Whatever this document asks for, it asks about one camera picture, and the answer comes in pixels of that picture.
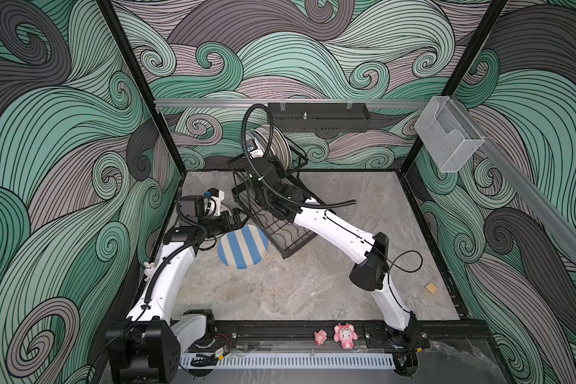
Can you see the clear plastic wall holder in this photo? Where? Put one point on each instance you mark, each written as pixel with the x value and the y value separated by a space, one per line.
pixel 449 133

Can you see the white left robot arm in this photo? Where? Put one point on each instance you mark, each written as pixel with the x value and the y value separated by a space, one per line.
pixel 147 346

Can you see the blue white striped plate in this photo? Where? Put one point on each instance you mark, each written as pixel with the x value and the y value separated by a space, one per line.
pixel 244 248

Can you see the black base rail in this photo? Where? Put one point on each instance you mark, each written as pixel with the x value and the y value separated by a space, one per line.
pixel 373 334

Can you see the black wall shelf tray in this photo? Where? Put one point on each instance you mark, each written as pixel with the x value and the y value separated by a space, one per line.
pixel 320 117

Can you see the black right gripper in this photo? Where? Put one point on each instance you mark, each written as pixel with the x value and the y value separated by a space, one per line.
pixel 254 170

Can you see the cream floral plate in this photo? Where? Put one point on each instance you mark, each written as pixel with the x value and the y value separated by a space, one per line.
pixel 274 139

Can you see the white slotted cable duct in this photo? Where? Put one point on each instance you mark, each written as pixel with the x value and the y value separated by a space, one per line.
pixel 338 361

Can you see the small wooden block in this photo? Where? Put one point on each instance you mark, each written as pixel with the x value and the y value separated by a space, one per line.
pixel 431 288

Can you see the aluminium wall rail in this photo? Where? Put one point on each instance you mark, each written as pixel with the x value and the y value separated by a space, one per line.
pixel 246 103

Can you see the white rabbit figurine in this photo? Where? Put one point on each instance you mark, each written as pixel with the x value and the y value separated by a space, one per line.
pixel 149 270

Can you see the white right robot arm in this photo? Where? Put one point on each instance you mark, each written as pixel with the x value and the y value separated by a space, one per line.
pixel 371 266

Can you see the large pink pig toy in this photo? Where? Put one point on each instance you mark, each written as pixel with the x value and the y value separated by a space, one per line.
pixel 345 335

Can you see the black wire dish rack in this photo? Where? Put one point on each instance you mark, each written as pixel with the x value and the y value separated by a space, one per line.
pixel 284 235

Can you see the orange sunburst plate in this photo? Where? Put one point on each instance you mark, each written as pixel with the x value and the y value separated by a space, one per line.
pixel 253 145

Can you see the small pink pig toy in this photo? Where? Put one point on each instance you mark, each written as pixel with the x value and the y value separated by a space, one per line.
pixel 320 337

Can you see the black frame post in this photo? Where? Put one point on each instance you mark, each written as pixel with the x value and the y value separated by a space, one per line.
pixel 119 35

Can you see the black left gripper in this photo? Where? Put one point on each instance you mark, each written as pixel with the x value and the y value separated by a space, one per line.
pixel 225 219

